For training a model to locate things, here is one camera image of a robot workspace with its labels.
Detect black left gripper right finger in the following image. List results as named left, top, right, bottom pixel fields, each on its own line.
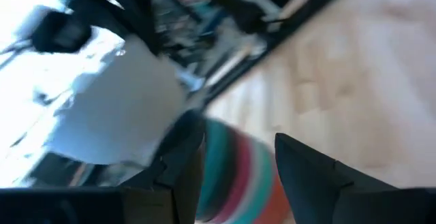
left=274, top=133, right=436, bottom=224

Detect large white bowl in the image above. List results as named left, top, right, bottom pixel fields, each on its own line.
left=43, top=35, right=189, bottom=167

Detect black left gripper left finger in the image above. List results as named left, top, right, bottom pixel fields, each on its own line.
left=0, top=112, right=206, bottom=224

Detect pink plastic bowl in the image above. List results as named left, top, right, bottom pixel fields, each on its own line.
left=211, top=134, right=255, bottom=224

